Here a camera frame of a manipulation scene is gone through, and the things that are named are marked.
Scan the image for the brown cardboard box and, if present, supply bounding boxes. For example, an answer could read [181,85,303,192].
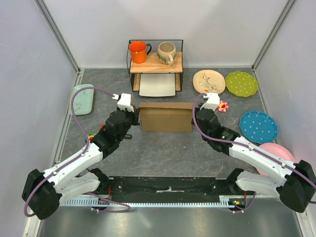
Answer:
[139,102,193,133]

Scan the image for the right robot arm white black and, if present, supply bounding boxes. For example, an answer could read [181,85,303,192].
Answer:
[193,108,316,213]

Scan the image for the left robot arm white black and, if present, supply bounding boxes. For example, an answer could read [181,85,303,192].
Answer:
[22,107,139,220]

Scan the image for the pink black highlighter marker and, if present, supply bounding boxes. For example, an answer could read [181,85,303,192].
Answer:
[124,134,132,139]

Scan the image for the white square plate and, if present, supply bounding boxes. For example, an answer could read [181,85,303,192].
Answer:
[139,74,176,97]

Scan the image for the rainbow flower toy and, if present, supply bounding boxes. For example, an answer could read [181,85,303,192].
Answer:
[86,132,96,142]

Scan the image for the mint green divided tray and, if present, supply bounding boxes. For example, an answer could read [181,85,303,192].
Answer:
[68,84,94,116]

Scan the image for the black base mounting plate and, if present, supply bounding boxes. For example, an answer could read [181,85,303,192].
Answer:
[94,176,245,197]

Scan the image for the orange enamel mug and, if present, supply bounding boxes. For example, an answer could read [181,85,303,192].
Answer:
[129,41,152,64]

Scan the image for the beige ceramic mug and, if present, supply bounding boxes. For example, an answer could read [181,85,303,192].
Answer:
[157,42,177,66]

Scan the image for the beige floral plate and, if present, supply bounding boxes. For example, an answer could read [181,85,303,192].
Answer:
[193,70,226,94]

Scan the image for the pink flower toy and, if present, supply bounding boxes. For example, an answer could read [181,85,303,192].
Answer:
[217,101,229,113]

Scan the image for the green dotted plate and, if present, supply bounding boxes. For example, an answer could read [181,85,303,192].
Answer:
[225,71,258,98]

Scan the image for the blue dotted plate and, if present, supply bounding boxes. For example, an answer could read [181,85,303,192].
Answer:
[239,111,278,144]

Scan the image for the pink plate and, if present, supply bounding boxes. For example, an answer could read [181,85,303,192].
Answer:
[259,143,296,162]

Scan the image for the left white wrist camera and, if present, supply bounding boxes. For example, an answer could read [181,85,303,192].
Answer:
[112,93,134,112]

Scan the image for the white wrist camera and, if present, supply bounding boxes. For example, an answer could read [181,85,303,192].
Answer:
[200,92,220,111]
[112,93,134,112]

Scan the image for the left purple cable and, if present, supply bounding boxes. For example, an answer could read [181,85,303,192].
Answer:
[23,86,131,218]

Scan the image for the purple cable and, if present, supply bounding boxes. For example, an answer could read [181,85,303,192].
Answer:
[192,93,316,214]
[23,86,131,218]

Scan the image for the black wire wooden shelf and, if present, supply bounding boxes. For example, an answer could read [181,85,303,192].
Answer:
[126,39,184,92]

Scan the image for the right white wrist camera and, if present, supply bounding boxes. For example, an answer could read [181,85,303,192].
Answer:
[200,92,220,111]

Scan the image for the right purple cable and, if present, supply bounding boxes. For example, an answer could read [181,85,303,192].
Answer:
[192,93,316,214]

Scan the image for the grey slotted cable duct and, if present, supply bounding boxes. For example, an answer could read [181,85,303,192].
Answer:
[61,196,246,208]

